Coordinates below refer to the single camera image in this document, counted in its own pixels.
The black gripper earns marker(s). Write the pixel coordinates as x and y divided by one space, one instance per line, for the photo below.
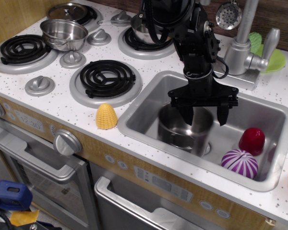
203 90

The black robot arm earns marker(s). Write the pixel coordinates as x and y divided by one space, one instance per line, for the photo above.
186 23

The silver toy sink basin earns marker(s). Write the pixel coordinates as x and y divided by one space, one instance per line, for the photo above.
152 120

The steel bowl pot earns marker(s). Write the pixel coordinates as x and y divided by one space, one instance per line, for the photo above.
63 35

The steel pot lid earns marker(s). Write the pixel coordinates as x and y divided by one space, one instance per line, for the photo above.
67 11

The red toy fruit half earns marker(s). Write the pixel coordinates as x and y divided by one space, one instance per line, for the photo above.
252 141

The silver toy faucet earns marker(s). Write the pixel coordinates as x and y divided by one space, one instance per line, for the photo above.
245 66

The purple striped toy onion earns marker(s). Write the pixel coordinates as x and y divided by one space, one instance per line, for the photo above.
241 162

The green toy vegetable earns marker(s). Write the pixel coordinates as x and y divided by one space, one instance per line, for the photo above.
255 40

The light green toy plate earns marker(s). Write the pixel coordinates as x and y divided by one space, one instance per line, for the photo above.
277 61

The steel slotted skimmer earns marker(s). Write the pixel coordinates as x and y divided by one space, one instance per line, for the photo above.
228 15

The yellow toy corn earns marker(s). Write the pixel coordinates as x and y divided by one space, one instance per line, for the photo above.
106 117

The front right black burner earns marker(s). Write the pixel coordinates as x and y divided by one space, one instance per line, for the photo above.
107 78

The black burner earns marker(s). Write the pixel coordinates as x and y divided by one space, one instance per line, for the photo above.
107 78
91 14
130 39
23 49

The back right black burner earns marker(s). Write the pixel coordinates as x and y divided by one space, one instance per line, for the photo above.
130 39

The silver stove knob back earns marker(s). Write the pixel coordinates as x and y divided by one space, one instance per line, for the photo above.
121 16

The silver stove knob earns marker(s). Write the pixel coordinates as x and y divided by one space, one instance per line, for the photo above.
39 86
99 38
72 60
121 16

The silver stove knob upper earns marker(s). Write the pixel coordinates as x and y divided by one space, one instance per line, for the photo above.
99 38

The toy dishwasher door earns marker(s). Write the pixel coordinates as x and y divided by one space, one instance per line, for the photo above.
126 206

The silver stove knob middle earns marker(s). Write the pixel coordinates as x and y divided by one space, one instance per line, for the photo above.
72 60

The back left black burner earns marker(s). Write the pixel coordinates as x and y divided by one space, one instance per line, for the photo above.
91 14

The toy oven door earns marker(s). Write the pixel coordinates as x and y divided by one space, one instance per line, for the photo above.
60 185

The silver stove knob front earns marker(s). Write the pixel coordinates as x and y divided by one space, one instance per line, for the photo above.
39 86

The front left black burner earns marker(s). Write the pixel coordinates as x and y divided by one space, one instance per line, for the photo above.
23 49

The blue clamp tool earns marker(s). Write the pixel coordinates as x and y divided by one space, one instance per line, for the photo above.
14 196

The yellow cloth piece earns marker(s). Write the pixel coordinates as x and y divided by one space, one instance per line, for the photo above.
19 218

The steel saucepan with handle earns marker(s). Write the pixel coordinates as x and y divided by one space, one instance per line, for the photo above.
139 28

